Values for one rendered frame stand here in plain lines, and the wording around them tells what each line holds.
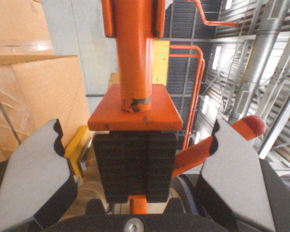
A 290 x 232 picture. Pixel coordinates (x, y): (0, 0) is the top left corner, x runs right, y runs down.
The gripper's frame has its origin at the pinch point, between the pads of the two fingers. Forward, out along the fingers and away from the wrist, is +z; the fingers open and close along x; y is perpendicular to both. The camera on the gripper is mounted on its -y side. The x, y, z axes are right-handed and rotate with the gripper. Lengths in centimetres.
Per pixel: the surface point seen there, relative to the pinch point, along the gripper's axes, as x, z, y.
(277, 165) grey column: 180, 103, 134
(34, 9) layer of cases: -53, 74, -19
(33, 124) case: -13.3, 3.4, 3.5
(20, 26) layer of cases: -53, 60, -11
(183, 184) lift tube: 8.2, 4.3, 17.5
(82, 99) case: -13.3, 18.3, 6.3
